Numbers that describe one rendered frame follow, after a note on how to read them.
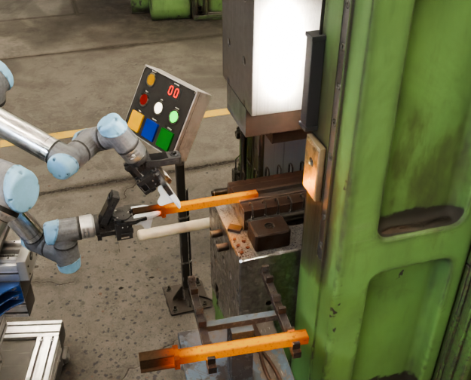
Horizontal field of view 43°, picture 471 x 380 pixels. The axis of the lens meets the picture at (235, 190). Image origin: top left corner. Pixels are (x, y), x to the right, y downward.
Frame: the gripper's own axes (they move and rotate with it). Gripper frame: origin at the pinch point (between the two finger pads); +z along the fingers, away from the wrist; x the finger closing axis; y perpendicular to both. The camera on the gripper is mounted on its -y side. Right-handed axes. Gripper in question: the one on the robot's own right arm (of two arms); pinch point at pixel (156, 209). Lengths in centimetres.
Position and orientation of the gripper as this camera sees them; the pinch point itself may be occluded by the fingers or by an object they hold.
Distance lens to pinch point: 196.5
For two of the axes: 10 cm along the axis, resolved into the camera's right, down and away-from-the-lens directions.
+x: 2.9, 5.4, -7.9
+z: 9.6, -1.6, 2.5
